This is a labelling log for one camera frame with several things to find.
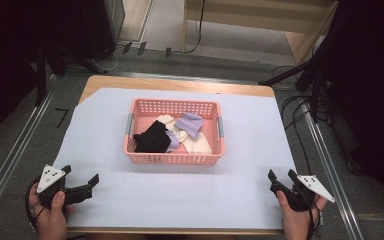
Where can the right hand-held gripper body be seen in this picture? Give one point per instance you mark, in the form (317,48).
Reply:
(313,185)

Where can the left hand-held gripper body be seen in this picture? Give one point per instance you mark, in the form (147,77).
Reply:
(48,178)

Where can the person's left hand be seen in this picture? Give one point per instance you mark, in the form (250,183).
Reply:
(51,220)

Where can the person's right hand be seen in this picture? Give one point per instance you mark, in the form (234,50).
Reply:
(296,223)

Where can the black sock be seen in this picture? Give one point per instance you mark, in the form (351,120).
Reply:
(153,138)

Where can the cream sock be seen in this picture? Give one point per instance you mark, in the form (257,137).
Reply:
(196,146)

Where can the black tripod stand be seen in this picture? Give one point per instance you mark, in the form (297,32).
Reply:
(316,83)

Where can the light blue table mat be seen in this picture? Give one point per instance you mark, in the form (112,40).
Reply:
(180,193)

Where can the pink plastic basket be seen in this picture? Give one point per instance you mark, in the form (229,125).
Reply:
(175,159)

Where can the small purple sock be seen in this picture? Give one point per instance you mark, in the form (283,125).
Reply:
(173,141)

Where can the large purple sock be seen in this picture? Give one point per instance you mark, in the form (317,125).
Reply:
(190,123)

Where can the white sock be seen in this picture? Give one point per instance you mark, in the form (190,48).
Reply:
(166,120)

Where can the wooden table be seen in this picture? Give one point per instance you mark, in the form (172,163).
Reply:
(180,84)

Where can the dark cabinet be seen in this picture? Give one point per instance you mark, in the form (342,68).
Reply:
(93,26)

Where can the light wooden shelf unit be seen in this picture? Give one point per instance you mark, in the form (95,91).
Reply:
(263,15)

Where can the metal floor rail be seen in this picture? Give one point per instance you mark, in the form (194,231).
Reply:
(333,180)
(11,160)

